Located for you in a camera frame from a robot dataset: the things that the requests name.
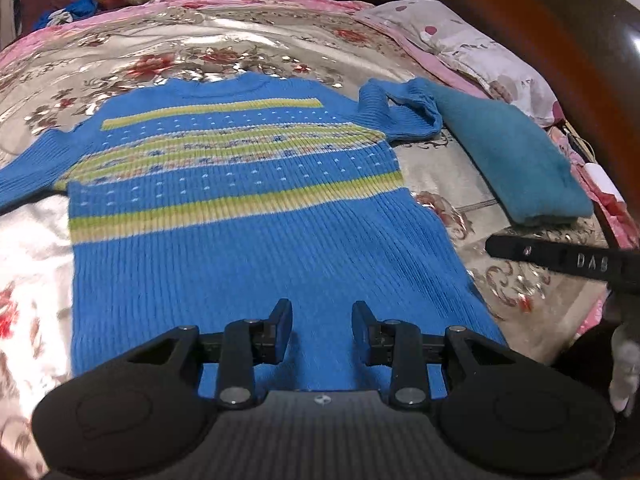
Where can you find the teal folded cloth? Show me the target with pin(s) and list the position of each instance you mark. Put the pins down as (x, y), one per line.
(515, 160)

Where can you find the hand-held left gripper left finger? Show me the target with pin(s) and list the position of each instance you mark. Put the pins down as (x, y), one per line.
(281, 330)

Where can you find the white pink-flowered pillow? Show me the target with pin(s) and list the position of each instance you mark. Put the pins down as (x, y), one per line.
(465, 45)

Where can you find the silver floral bedspread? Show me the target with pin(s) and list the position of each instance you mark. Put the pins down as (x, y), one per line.
(445, 190)

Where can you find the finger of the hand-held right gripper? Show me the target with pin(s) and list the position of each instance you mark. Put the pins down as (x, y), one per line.
(550, 256)

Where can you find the bright blue crumpled cloth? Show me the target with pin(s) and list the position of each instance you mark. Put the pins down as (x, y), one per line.
(75, 10)

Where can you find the white charger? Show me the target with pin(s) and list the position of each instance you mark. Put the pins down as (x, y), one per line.
(600, 180)

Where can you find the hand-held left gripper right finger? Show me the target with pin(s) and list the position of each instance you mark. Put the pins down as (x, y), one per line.
(361, 332)

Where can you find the blue striped knit sweater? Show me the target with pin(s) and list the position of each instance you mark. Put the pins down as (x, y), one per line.
(225, 260)

